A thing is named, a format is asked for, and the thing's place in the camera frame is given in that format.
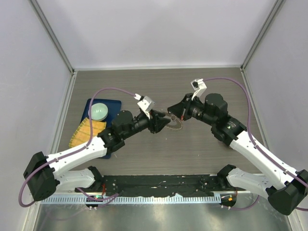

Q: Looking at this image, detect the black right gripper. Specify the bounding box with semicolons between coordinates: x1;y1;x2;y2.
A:
168;93;216;127

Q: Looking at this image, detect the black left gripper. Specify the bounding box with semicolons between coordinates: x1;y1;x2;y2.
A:
122;109;170;140

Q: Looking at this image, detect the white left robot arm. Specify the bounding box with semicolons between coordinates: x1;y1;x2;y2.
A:
22;110;171;202

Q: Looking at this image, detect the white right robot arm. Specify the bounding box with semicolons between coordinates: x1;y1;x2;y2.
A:
167;93;308;216

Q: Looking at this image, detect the blue plastic tray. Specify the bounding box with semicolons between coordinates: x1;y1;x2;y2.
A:
80;98;123;159

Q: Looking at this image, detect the teal patterned bowl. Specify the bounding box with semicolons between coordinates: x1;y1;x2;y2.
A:
90;103;108;121

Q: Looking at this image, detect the yellow bamboo dish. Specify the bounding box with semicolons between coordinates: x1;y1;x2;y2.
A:
68;118;106;148

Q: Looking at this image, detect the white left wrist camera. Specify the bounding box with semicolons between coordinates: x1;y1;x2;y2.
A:
134;94;155;119

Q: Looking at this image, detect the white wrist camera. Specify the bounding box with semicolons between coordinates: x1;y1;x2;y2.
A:
191;78;207;99
134;94;155;119

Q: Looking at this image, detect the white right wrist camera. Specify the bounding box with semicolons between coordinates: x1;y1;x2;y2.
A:
191;78;207;99

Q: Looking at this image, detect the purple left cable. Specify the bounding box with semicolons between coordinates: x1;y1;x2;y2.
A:
18;88;140;208

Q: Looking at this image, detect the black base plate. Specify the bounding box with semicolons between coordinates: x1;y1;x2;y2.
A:
82;174;236;197

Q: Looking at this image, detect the white slotted cable duct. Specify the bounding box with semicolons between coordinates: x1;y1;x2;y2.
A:
41;194;221;205

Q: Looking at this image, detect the aluminium frame right post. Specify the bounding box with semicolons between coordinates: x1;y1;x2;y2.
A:
241;0;286;71

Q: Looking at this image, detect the aluminium frame post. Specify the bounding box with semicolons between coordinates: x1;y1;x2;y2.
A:
241;0;286;71
28;0;75;74

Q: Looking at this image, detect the aluminium frame left post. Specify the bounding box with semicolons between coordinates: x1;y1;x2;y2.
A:
28;0;75;74

